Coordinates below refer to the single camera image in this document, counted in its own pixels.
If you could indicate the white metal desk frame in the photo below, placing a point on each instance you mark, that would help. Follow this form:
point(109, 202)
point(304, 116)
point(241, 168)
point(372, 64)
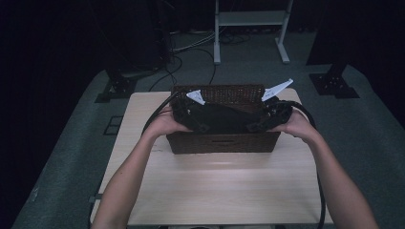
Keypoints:
point(251, 17)

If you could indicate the person's left hand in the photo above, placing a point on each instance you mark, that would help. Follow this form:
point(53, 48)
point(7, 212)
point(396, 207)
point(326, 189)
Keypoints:
point(165, 122)

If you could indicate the black cloth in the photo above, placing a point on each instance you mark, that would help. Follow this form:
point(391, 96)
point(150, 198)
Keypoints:
point(226, 119)

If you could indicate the black metal stand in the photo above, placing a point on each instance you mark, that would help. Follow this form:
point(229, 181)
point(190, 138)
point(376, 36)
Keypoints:
point(332, 83)
point(119, 86)

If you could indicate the dark floor outlet cover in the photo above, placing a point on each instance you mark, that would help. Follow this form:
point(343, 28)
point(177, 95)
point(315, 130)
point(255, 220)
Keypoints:
point(113, 125)

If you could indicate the person's right hand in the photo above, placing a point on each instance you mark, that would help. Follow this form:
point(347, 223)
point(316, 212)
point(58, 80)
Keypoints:
point(296, 125)

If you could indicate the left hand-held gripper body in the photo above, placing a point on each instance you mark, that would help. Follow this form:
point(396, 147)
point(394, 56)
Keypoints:
point(183, 108)

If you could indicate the brown wicker basket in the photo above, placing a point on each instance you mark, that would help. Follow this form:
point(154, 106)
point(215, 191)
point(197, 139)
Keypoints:
point(223, 143)

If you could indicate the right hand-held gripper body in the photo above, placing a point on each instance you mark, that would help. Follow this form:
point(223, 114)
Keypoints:
point(278, 111)

